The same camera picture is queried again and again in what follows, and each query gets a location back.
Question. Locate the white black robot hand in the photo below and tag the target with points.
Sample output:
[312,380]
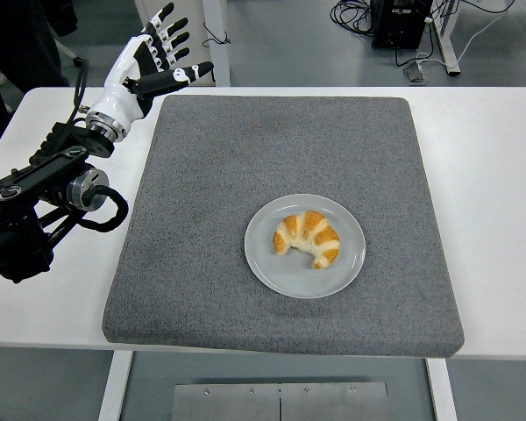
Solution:
[114,98]

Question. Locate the golden croissant bread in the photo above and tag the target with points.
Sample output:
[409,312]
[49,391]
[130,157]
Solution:
[324,237]

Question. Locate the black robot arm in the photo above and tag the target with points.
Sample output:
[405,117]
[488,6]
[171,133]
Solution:
[17,245]

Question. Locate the round grey plate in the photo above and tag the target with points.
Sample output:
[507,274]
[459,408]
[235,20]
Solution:
[263,263]

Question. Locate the chair caster leg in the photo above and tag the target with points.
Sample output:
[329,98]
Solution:
[77,61]

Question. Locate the person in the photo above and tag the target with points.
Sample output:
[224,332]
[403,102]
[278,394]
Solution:
[22,35]

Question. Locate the white cabinet panel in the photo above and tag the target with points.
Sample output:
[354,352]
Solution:
[217,26]

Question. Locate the grey felt mat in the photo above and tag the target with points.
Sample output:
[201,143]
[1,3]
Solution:
[289,144]

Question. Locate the white table leg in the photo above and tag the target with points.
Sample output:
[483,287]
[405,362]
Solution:
[442,390]
[114,386]

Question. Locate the black computer tower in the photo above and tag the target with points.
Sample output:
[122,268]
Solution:
[399,22]

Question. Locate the small grey floor socket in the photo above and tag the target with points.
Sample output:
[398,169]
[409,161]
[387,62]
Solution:
[415,73]

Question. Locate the white desk leg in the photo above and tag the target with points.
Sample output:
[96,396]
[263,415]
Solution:
[448,39]

